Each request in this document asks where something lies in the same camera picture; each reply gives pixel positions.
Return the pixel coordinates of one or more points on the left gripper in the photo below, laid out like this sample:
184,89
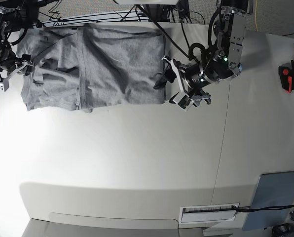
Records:
189,77

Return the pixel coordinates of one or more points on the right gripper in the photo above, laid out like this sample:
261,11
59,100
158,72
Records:
13,63

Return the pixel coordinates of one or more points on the grey T-shirt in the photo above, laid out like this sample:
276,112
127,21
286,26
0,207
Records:
90,67

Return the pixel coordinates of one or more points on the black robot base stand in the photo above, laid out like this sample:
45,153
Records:
159,12

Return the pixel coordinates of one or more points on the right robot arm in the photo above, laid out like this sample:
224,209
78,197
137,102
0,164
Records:
16,17

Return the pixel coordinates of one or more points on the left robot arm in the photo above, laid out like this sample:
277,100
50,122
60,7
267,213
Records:
219,61

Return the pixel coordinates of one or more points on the black orange bar clamp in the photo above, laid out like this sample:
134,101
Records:
286,75

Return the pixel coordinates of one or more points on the blue grey flat board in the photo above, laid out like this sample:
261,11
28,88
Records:
273,189

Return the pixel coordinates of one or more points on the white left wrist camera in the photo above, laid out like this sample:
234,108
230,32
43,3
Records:
183,100

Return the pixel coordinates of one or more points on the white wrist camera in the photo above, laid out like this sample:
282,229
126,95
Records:
4,85
183,100

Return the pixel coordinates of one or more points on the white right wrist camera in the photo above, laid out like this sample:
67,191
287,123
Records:
4,85

